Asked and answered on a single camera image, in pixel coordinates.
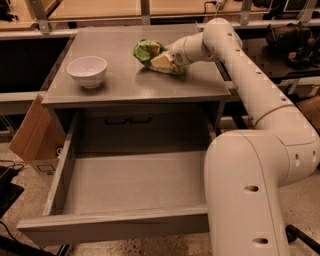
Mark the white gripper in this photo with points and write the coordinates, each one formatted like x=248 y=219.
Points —
x=176 y=54

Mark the green rice chip bag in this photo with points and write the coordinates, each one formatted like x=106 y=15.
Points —
x=146 y=49

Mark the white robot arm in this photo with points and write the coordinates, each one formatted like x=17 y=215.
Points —
x=245 y=168

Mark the black bag on shelf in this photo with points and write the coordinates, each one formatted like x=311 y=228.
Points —
x=297 y=41

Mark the grey open top drawer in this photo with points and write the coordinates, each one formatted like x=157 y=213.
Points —
x=113 y=197

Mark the grey metal cabinet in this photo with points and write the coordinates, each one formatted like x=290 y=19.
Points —
x=183 y=108

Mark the white ceramic bowl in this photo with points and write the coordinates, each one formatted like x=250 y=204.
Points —
x=88 y=71

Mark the brown cardboard box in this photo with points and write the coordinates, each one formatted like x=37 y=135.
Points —
x=37 y=141

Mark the black equipment at left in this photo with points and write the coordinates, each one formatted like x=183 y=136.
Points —
x=9 y=192

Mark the black chair base wheel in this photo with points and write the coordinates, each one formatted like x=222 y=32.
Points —
x=293 y=233

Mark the black drawer handle right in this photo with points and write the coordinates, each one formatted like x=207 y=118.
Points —
x=140 y=118

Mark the black drawer handle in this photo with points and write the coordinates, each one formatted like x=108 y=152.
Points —
x=115 y=119
x=140 y=118

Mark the black drawer handle left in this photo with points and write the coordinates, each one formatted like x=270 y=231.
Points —
x=115 y=119

